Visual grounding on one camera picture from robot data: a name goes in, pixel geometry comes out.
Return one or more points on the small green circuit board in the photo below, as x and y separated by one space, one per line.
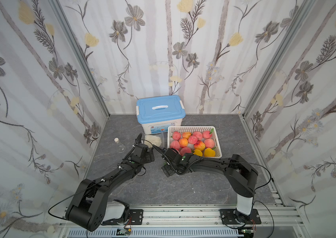
123 232

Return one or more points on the pink peach bottom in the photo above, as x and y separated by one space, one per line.
192 140

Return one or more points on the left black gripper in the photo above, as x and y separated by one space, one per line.
143 147

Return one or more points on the yellow peach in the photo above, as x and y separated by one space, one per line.
209 152
198 152

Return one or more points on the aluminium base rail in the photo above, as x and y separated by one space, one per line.
276 220

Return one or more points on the white perforated plastic basket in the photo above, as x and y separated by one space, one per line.
201 140

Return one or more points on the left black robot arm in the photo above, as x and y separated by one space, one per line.
89 203

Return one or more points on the orange pink peach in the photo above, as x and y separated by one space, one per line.
183 142

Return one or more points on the small glass flask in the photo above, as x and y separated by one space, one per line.
120 147

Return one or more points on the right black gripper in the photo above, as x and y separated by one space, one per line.
167 155

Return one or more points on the orange red peach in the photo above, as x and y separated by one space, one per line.
199 145

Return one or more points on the blue lid storage box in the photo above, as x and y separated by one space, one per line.
156 114

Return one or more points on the pink peach second row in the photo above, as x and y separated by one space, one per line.
185 150

